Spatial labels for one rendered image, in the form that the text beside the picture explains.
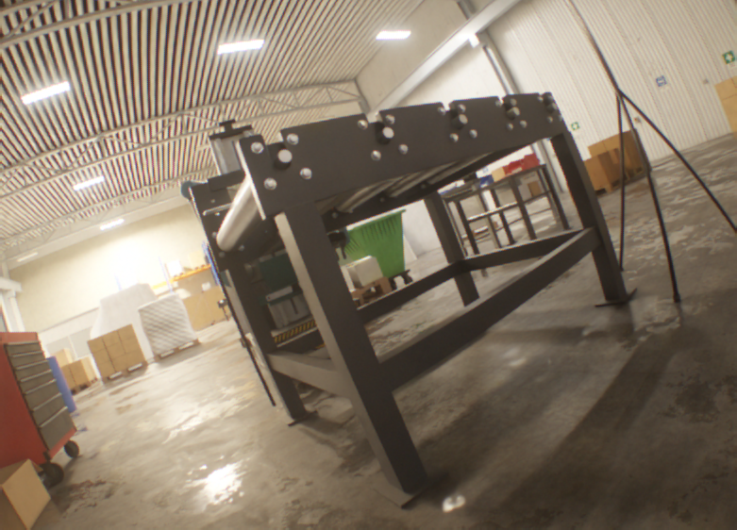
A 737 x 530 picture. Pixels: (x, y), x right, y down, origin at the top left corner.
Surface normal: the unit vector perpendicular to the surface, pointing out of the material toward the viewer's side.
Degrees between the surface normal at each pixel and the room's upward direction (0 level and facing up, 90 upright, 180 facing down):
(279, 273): 90
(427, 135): 90
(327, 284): 90
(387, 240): 101
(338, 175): 90
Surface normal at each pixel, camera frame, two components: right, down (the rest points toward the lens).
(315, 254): 0.46, -0.18
